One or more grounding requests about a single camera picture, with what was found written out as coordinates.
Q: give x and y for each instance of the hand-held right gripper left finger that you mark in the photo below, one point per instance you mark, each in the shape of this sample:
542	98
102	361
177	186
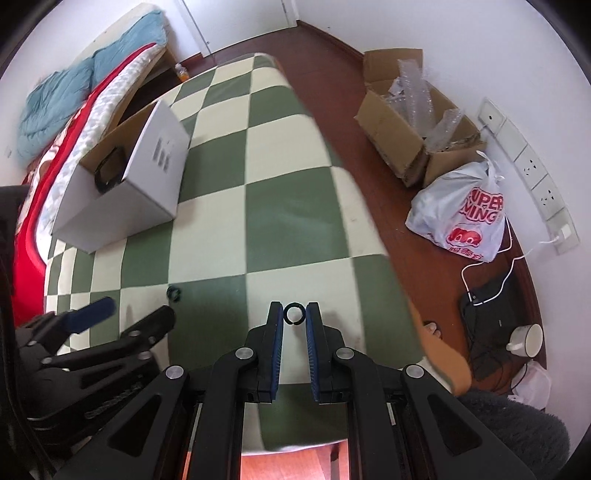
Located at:
90	316

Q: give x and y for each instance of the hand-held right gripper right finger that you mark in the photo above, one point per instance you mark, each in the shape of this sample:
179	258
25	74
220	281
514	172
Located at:
147	327

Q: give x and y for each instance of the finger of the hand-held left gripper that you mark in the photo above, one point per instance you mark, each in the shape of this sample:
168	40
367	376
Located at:
314	350
277	350

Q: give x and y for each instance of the white cardboard box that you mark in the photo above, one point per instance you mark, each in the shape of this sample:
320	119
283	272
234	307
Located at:
138	207

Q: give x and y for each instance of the black wristband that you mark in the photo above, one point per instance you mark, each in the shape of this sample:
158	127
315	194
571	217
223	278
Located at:
99	177

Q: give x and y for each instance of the bed with red blanket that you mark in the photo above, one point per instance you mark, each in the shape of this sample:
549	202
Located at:
27	240

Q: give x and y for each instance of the person's bare foot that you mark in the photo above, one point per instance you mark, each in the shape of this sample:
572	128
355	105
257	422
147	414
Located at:
431	330

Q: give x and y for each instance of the person's bare leg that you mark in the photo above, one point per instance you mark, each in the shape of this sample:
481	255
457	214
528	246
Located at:
445	364

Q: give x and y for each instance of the green checkered tablecloth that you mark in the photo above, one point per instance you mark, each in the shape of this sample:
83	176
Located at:
286	207

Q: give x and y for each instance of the black flat device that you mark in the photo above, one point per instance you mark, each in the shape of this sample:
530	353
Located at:
498	314

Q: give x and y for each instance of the white plastic bag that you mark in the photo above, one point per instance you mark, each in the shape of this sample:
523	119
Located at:
443	203

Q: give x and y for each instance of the blue quilt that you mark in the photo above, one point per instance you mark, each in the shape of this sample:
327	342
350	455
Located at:
51	106

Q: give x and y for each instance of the white mug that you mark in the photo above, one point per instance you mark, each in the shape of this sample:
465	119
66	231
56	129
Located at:
528	339

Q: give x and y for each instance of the white plastic wrapper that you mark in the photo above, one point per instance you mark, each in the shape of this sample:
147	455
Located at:
535	383

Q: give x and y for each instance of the brown cardboard box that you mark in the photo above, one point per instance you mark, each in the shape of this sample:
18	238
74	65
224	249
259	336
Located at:
388	134

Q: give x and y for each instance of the white quilted mattress pad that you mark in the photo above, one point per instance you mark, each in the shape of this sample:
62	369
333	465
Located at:
124	87

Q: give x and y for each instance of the orange drink bottle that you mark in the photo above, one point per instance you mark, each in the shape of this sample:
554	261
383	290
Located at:
181	73

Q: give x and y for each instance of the white charger plug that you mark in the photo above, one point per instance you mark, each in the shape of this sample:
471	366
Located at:
564	233

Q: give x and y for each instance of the clear bubble wrap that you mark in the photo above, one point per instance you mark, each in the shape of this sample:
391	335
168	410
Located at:
415	92

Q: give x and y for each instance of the beige mattress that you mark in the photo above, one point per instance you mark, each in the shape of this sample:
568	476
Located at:
115	27

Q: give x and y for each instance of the white door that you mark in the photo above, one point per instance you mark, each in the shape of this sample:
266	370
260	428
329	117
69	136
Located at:
240	23

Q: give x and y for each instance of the wooden bed frame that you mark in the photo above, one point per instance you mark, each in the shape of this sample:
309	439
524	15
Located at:
164	57

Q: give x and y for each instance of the white wall socket plate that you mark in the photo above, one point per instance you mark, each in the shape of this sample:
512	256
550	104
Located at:
549	196
511	139
491	115
570	247
531	168

